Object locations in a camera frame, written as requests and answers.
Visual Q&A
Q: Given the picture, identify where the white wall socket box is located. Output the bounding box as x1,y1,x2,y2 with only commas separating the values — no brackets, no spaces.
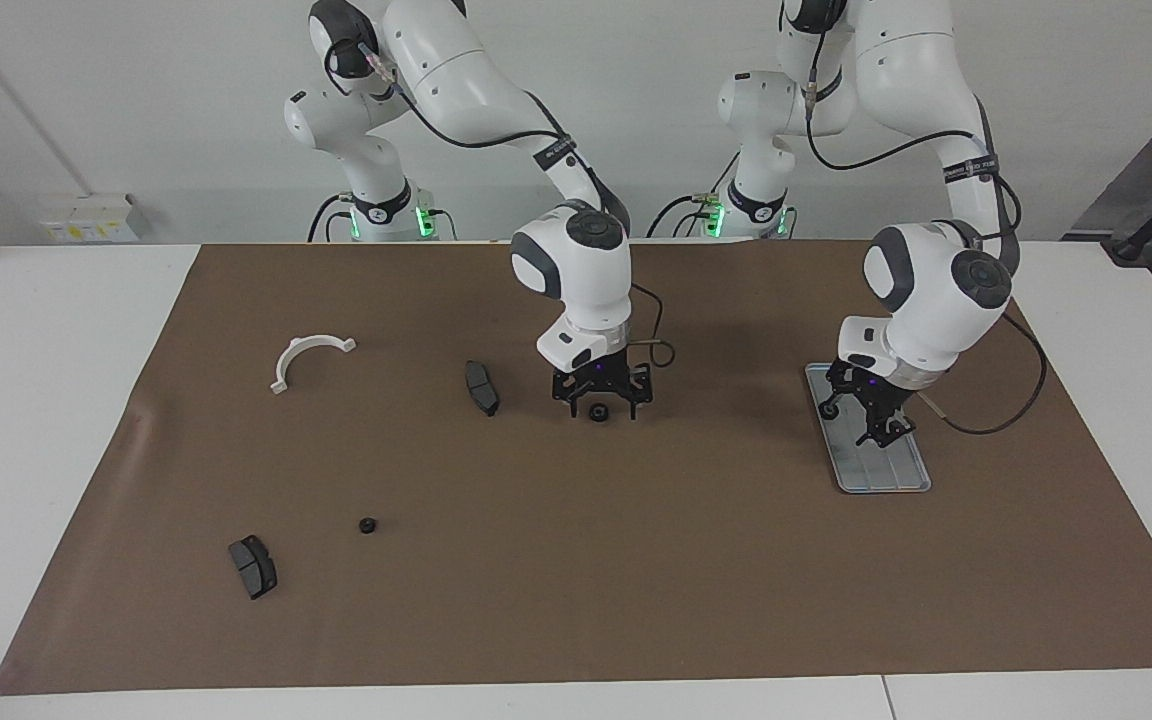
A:
39,193,142,244

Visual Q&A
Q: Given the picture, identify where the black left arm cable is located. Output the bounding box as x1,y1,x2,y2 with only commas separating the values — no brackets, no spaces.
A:
802,40,1049,437

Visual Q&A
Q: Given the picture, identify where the silver metal tray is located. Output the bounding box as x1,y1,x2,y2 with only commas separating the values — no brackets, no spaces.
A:
804,362,933,495

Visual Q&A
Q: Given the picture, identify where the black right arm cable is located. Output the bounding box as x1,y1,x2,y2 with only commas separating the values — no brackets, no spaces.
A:
331,38,677,369

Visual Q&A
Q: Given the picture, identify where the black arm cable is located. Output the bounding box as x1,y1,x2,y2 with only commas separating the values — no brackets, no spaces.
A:
802,40,1049,437
331,38,677,369

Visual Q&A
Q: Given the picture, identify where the dark grey brake pad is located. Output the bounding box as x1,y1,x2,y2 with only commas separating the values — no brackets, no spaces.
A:
464,360,501,418
228,535,279,601

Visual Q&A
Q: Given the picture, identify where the black base cable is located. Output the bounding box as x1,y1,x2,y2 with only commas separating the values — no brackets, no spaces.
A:
308,195,352,244
646,150,742,241

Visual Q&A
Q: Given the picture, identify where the white curved plastic bracket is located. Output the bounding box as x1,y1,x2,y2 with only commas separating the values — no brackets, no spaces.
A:
269,335,358,395

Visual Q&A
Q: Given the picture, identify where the brown paper table mat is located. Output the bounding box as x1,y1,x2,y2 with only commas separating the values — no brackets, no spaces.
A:
0,238,1152,696

